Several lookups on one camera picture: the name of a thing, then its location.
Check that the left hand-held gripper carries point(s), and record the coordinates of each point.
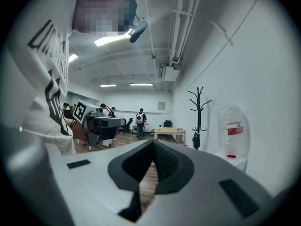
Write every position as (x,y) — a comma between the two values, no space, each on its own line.
(81,110)

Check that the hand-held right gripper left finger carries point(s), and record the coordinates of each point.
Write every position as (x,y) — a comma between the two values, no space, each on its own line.
(94,185)

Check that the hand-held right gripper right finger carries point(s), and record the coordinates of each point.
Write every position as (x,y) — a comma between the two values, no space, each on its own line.
(200,196)

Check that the person's left forearm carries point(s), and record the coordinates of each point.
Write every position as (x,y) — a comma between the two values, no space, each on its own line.
(75,128)

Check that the black office chair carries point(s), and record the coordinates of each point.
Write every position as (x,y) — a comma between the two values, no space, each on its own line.
(127,125)
(168,123)

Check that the white backpack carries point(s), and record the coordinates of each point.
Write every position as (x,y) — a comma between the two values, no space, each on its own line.
(140,118)

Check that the ceiling light panel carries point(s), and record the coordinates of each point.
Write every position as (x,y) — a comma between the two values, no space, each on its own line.
(108,85)
(141,84)
(73,58)
(110,39)

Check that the white water dispenser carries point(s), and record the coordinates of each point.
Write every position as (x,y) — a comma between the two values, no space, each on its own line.
(235,161)

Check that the black hanging bag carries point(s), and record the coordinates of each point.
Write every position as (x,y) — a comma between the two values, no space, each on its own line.
(196,140)

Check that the light wooden table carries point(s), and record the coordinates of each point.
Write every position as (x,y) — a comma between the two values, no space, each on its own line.
(169,131)

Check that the clear water bottle red label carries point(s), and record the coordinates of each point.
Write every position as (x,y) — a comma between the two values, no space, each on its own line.
(232,131)

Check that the ceiling air conditioner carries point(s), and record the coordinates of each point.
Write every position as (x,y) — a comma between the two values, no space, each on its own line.
(170,73)

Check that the black coat stand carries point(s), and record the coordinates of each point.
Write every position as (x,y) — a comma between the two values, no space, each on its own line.
(199,116)

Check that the white printed t-shirt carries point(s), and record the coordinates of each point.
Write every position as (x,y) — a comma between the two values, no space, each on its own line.
(35,67)

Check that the person's head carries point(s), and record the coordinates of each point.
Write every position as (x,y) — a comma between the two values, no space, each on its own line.
(103,10)

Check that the white ceiling pipe bundle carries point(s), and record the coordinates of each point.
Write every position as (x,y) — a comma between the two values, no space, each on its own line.
(185,20)

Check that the framed wall notice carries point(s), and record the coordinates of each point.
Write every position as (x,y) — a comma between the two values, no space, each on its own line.
(161,105)

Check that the black head camera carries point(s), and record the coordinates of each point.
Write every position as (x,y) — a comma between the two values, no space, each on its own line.
(138,31)

